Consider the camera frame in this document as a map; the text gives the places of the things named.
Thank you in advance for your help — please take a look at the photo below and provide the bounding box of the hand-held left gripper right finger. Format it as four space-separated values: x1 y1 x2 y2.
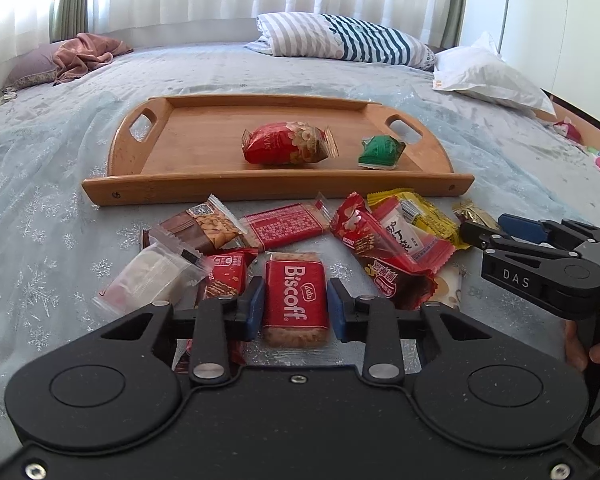
326 277 486 386

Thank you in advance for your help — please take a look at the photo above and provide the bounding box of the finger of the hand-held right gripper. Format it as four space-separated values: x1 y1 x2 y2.
460 221 572 261
498 213 600 250

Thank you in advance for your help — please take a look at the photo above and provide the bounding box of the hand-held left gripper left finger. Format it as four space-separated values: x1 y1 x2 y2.
101 276 266 386

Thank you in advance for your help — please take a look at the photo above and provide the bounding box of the small gold snack packet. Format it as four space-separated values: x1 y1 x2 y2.
452 200 498 231

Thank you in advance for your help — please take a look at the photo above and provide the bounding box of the red caramel biscuit packet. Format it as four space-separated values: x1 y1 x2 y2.
260 251 331 348

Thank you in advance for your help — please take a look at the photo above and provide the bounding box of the red wafer packet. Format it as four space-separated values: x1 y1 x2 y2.
172 247 258 373

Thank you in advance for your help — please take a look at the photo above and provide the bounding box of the yellow snack packet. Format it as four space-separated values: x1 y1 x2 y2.
367 187 471 251

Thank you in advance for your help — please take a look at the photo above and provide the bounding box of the red and white candy packet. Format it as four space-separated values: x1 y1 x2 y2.
369 196 456 281

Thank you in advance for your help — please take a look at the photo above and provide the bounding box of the brown cracker packet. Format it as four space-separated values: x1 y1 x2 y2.
140 193 248 256

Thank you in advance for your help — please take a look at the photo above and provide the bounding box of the clear white cake packet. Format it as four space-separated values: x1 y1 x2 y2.
92 232 213 317

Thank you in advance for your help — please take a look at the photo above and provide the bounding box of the wooden tray with handles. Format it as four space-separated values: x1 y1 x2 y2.
81 94 476 207

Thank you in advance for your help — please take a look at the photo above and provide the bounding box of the person's right hand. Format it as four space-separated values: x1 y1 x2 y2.
565 320 600 372

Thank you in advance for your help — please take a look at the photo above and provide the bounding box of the brown and red snack packet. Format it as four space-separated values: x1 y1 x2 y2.
355 255 438 311

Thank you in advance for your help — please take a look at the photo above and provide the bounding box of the long red snack packet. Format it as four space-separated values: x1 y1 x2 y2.
329 191 406 266

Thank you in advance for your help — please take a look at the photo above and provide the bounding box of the flat red snack packet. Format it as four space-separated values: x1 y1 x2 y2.
241 199 331 252

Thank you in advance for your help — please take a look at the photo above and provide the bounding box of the green snack packet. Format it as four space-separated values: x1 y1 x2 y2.
357 135 407 170

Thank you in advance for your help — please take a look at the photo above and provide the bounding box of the white pillow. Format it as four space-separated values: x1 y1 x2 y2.
432 31 558 118

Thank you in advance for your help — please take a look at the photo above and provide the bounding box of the red peanut snack packet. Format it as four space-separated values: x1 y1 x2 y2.
241 121 340 166

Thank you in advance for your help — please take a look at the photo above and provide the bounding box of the white wardrobe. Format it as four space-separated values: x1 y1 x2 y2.
459 0 600 111

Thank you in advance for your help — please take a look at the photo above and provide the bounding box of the striped pillow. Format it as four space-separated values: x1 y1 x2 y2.
244 12 437 70

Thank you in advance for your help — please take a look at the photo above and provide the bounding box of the pink crumpled cloth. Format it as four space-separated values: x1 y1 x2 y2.
52 32 133 85

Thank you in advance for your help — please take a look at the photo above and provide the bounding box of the purple pillow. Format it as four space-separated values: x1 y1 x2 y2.
0 42 81 92

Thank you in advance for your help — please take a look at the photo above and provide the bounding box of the wooden bed frame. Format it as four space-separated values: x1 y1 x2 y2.
535 88 600 147

